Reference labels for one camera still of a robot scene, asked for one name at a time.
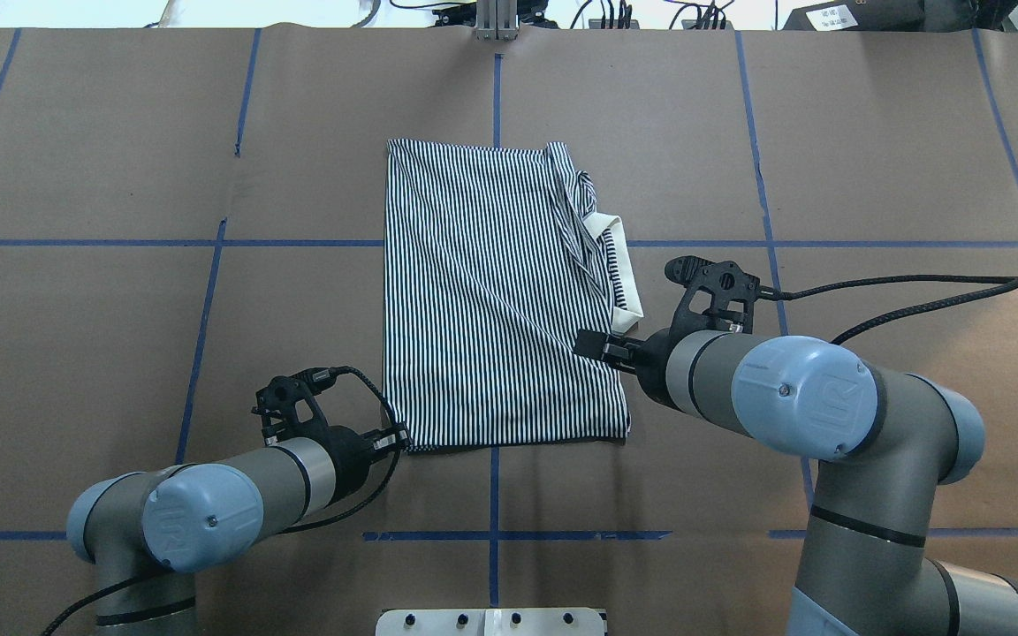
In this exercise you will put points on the black box with label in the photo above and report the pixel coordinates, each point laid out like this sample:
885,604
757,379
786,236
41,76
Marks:
872,16

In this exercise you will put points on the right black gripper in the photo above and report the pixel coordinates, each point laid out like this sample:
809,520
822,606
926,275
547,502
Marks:
652,361

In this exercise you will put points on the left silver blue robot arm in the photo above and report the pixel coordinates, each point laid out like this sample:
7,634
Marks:
149,533

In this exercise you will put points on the striped polo shirt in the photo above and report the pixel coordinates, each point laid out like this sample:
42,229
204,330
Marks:
495,260

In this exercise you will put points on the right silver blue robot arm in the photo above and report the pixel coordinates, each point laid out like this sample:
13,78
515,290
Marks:
884,441

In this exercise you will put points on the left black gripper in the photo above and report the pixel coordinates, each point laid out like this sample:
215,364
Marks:
349,448

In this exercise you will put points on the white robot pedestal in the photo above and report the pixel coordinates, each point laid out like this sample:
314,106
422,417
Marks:
494,621

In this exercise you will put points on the aluminium frame post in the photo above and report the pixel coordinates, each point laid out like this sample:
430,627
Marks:
496,20

